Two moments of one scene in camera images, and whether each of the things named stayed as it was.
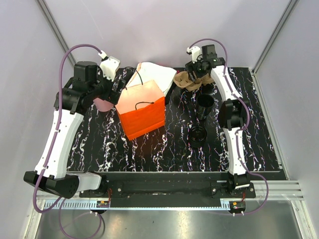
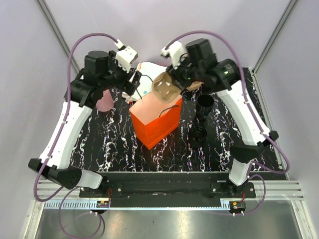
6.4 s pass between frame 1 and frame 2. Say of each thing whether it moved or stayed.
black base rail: stayed
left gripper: moved
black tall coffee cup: stayed
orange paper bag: moved
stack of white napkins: stayed
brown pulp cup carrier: moved
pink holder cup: stayed
